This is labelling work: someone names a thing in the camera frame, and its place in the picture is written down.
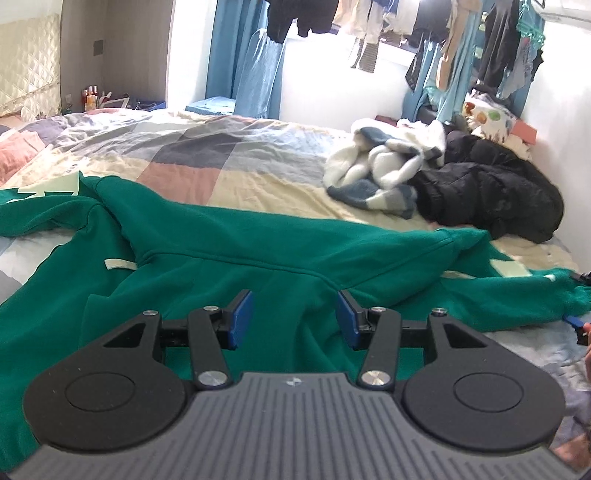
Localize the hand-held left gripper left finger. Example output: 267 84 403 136
104 290 254 389

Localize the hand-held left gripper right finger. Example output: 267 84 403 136
337 290 486 389

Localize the green hoodie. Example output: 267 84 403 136
0 171 591 462

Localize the row of hanging clothes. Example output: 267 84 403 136
265 0 546 100

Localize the black puffer jacket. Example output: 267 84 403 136
411 130 565 244

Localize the pink box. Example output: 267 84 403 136
510 120 539 147

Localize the white and blue fleece garment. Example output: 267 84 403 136
323 117 446 220

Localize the patchwork bedspread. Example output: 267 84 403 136
0 108 591 462

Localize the fruit print pillow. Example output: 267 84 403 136
464 92 519 145

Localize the blue folded cloth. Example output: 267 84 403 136
185 96 237 115

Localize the light blue hanging cloth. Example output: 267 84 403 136
235 32 286 119

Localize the white air conditioner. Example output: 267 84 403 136
538 0 591 24

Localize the patchwork pillow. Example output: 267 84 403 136
0 115 54 183

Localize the beige quilted headboard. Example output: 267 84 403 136
0 11 63 123

